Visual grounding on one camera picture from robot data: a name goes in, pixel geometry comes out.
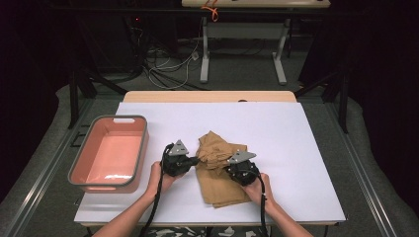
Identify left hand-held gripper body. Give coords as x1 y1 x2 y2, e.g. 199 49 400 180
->
161 139 193 178

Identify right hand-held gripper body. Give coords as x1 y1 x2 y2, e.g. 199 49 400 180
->
224 150 262 188

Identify tan child's pants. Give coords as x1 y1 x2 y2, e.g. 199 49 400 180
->
195 129 255 209

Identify pink basket with grey rim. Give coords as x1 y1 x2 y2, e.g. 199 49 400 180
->
67 114 150 195

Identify person's left hand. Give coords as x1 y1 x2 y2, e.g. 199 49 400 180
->
147 160 183 199

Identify person's right hand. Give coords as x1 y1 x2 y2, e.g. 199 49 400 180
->
241 172 275 212

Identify light wooden table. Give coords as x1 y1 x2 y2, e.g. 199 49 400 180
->
79 90 341 229

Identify person's camouflage trouser legs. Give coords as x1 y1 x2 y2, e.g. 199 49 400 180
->
144 225 265 237

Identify black metal stand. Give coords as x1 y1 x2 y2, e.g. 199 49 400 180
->
293 70 350 134
66 64 128 130

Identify white desk with metal legs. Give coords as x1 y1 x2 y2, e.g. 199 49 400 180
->
181 0 332 86

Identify right hand-held gripper black cable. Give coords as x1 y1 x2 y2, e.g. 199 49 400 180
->
250 169 270 237

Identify hand-held gripper black cable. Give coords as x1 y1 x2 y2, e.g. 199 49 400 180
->
139 143 175 237
250 169 270 237

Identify left hand-held gripper black cable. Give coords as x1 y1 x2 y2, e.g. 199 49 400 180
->
139 143 175 237

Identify white floor cables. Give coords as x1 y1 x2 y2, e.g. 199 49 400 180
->
145 35 201 91

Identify black floor cables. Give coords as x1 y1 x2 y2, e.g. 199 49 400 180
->
124 15 211 92

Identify aluminium floor rail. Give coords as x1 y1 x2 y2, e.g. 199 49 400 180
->
2 98 96 237
323 102 402 237

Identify orange strap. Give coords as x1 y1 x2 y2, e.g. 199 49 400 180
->
201 0 219 23

